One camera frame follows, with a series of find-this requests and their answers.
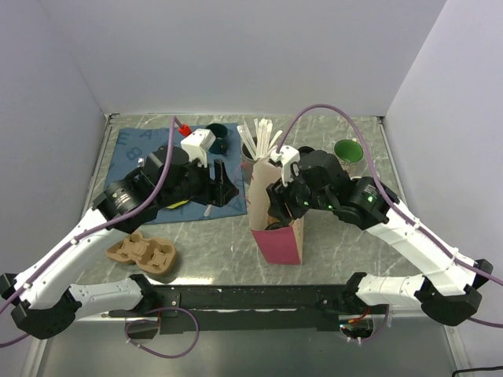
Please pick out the green inside ceramic mug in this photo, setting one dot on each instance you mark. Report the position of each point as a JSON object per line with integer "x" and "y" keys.
{"x": 350, "y": 153}

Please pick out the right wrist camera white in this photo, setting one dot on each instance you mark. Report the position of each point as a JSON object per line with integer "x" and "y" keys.
{"x": 285, "y": 158}

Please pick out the yellow dotted plate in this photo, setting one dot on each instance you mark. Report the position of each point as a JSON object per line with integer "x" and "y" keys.
{"x": 175, "y": 206}

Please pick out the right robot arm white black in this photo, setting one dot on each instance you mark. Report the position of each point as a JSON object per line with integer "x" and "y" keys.
{"x": 447, "y": 286}

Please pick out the black plastic cup lid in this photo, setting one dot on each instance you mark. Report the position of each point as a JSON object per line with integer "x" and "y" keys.
{"x": 275, "y": 226}

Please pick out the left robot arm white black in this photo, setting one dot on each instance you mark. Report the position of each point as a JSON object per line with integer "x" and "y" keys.
{"x": 45, "y": 298}

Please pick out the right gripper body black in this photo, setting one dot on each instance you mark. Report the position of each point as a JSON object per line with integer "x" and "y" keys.
{"x": 297, "y": 195}

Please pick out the pink paper gift bag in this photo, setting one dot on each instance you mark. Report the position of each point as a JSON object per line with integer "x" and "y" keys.
{"x": 280, "y": 247}

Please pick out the dark teal mug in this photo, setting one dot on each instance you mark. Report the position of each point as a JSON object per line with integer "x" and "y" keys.
{"x": 220, "y": 144}

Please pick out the brown cardboard cup carrier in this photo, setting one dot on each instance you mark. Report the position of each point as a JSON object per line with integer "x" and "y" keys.
{"x": 155, "y": 256}

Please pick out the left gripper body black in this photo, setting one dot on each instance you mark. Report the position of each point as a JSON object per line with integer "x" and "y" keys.
{"x": 205, "y": 188}

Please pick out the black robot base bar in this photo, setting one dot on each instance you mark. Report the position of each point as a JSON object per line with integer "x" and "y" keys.
{"x": 262, "y": 307}

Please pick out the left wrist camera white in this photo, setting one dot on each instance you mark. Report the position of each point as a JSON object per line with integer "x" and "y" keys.
{"x": 197, "y": 145}

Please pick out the blue alphabet placemat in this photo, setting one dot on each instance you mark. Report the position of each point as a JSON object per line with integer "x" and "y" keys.
{"x": 133, "y": 144}

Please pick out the silver spoon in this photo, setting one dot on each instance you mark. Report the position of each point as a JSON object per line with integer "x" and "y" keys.
{"x": 208, "y": 211}

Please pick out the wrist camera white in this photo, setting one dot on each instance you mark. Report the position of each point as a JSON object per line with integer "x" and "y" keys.
{"x": 285, "y": 158}
{"x": 197, "y": 145}

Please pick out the stack of black lids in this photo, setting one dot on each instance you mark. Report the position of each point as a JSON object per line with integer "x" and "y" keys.
{"x": 305, "y": 150}

